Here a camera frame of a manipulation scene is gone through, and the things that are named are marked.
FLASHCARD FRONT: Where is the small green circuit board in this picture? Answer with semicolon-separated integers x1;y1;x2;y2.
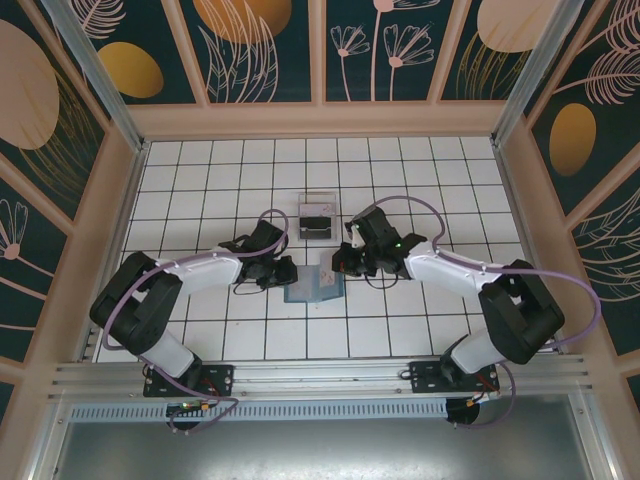
167;401;211;416

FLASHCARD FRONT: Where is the clear plastic slotted box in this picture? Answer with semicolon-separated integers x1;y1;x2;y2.
295;192;341;245

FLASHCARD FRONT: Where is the teal leather card holder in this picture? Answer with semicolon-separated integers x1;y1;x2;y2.
283;264;346;305

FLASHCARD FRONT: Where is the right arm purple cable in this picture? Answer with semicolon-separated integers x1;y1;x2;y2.
369;195;601;431

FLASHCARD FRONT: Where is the grey slotted cable duct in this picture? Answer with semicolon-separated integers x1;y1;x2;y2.
69;398;450;422

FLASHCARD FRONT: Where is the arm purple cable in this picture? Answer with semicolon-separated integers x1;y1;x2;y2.
369;195;601;431
102;208;244;435

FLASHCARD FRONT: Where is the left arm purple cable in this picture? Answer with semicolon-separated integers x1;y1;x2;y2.
102;208;244;435

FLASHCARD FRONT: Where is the grey metal sheet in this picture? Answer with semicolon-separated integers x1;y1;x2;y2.
49;419;601;480

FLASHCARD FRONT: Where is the aluminium mounting rail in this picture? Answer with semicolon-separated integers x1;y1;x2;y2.
48;353;596;401

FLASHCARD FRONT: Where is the aluminium corner post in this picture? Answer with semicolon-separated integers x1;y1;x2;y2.
40;0;151;154
491;0;575;147

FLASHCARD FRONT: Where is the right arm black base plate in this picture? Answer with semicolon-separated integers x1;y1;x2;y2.
408;360;501;396

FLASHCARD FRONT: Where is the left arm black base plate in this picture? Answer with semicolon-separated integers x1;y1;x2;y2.
143;364;236;399

